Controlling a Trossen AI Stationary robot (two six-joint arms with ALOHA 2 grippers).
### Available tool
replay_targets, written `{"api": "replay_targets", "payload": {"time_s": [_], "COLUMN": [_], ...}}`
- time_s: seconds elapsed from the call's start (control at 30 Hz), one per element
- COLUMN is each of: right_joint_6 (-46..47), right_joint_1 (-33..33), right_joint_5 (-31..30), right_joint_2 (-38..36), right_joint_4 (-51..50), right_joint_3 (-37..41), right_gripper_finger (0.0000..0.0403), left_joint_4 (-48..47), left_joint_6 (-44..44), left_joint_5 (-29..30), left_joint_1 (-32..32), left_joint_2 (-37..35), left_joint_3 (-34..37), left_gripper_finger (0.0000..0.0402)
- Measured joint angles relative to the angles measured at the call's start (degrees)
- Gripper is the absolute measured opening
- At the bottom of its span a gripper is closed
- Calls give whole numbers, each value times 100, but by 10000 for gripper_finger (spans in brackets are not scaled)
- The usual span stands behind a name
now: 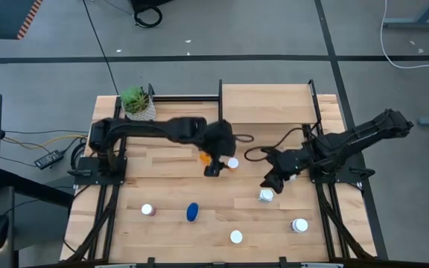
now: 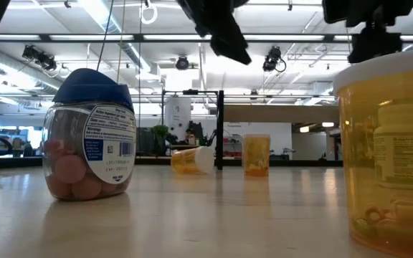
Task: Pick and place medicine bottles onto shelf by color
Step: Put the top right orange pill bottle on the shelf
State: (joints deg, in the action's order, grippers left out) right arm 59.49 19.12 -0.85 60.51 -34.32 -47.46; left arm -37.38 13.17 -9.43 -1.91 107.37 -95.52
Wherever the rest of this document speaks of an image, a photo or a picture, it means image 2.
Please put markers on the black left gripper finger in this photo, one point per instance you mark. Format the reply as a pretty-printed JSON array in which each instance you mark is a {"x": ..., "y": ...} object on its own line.
[
  {"x": 203, "y": 14},
  {"x": 231, "y": 39}
]

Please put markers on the amber pill bottle white cap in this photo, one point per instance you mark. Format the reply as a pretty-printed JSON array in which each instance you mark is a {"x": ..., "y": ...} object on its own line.
[
  {"x": 385, "y": 161},
  {"x": 256, "y": 154},
  {"x": 188, "y": 161}
]

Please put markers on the clear bottle blue cap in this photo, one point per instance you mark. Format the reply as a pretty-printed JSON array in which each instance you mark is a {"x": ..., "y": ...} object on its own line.
[{"x": 84, "y": 143}]

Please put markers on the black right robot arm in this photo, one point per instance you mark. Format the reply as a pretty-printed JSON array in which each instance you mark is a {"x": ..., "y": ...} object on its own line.
[{"x": 368, "y": 10}]

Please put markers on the black ceiling spotlight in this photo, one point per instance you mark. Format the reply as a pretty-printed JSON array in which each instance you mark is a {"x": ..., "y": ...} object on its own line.
[
  {"x": 38, "y": 57},
  {"x": 182, "y": 62},
  {"x": 272, "y": 59}
]

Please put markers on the black background rack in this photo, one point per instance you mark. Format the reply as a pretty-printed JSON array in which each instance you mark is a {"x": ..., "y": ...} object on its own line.
[{"x": 188, "y": 92}]

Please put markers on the white cylindrical tank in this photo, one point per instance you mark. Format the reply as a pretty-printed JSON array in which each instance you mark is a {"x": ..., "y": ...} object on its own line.
[{"x": 178, "y": 116}]

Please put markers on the red white background equipment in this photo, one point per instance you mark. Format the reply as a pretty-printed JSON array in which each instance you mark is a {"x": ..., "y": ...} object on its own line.
[{"x": 233, "y": 147}]

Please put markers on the small background plant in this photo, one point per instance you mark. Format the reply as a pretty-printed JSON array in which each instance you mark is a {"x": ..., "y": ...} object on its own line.
[{"x": 160, "y": 133}]

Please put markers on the black overhead frame beam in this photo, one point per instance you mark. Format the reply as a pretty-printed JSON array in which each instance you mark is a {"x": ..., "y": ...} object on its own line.
[{"x": 138, "y": 37}]

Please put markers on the wooden shelf black metal frame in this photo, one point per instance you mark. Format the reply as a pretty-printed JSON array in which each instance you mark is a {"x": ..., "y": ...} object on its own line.
[{"x": 282, "y": 114}]

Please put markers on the black aluminium frame rail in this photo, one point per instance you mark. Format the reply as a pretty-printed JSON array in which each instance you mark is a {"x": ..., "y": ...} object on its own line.
[{"x": 13, "y": 163}]

